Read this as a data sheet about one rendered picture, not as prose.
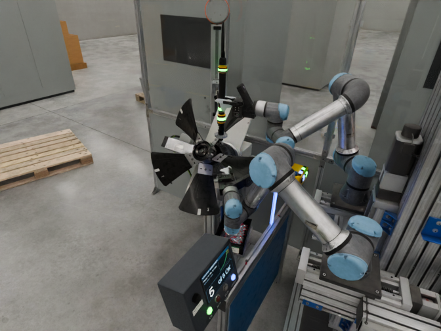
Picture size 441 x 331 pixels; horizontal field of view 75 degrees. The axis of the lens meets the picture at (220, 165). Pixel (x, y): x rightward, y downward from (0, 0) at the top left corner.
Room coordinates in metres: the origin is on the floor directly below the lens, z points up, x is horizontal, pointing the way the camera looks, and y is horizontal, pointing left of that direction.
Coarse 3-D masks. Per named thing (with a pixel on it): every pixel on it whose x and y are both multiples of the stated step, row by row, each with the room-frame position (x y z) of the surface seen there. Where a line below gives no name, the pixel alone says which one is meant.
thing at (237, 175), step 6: (228, 156) 1.42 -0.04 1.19; (234, 156) 1.42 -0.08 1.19; (240, 156) 1.42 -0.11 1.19; (222, 162) 1.36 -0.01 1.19; (228, 162) 1.36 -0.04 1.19; (234, 162) 1.36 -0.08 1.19; (240, 162) 1.36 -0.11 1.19; (246, 162) 1.35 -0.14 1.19; (234, 168) 1.31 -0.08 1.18; (240, 168) 1.31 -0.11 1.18; (246, 168) 1.30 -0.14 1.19; (234, 174) 1.27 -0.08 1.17; (240, 174) 1.27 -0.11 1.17; (246, 174) 1.27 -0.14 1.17; (246, 186) 1.20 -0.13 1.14
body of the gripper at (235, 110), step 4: (232, 100) 1.38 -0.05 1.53; (236, 100) 1.37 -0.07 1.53; (240, 100) 1.37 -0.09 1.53; (256, 100) 1.36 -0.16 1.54; (240, 104) 1.35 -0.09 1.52; (244, 104) 1.36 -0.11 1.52; (252, 104) 1.36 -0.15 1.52; (232, 108) 1.37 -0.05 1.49; (236, 108) 1.37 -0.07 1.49; (240, 108) 1.35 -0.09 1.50; (244, 108) 1.36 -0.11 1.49; (248, 108) 1.36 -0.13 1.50; (252, 108) 1.33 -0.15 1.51; (232, 112) 1.36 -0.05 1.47; (236, 112) 1.37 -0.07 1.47; (240, 112) 1.35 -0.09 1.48; (244, 112) 1.36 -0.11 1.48; (248, 112) 1.35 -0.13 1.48; (252, 112) 1.33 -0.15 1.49; (232, 116) 1.36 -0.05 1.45; (236, 116) 1.36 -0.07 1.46; (240, 116) 1.35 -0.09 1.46; (244, 116) 1.36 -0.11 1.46; (248, 116) 1.35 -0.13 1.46; (252, 116) 1.34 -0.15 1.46
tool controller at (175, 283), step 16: (208, 240) 0.73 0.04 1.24; (224, 240) 0.72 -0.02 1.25; (192, 256) 0.66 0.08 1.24; (208, 256) 0.65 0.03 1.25; (224, 256) 0.68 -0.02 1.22; (176, 272) 0.60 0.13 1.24; (192, 272) 0.59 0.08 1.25; (208, 272) 0.60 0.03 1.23; (224, 272) 0.65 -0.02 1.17; (160, 288) 0.55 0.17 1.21; (176, 288) 0.53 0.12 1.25; (192, 288) 0.54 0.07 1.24; (176, 304) 0.52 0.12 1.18; (192, 304) 0.52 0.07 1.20; (208, 304) 0.56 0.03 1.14; (176, 320) 0.53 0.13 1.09; (192, 320) 0.49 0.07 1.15; (208, 320) 0.53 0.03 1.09
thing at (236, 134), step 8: (224, 112) 1.84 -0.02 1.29; (216, 120) 1.83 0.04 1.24; (240, 120) 1.76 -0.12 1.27; (248, 120) 1.74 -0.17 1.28; (216, 128) 1.79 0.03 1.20; (232, 128) 1.74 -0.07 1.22; (240, 128) 1.72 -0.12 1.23; (208, 136) 1.77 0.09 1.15; (232, 136) 1.71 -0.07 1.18; (240, 136) 1.69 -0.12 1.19; (240, 144) 1.65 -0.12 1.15; (192, 176) 1.61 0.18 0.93; (216, 184) 1.52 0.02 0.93
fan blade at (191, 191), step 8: (200, 176) 1.36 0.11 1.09; (208, 176) 1.38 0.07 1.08; (192, 184) 1.32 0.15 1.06; (200, 184) 1.33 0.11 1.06; (208, 184) 1.35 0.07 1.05; (192, 192) 1.29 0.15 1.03; (200, 192) 1.30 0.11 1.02; (208, 192) 1.31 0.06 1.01; (184, 200) 1.26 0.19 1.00; (192, 200) 1.26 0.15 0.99; (200, 200) 1.27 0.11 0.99; (208, 200) 1.28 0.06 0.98; (216, 200) 1.29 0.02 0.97; (184, 208) 1.24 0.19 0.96; (192, 208) 1.24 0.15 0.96; (200, 208) 1.24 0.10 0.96; (216, 208) 1.26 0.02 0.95
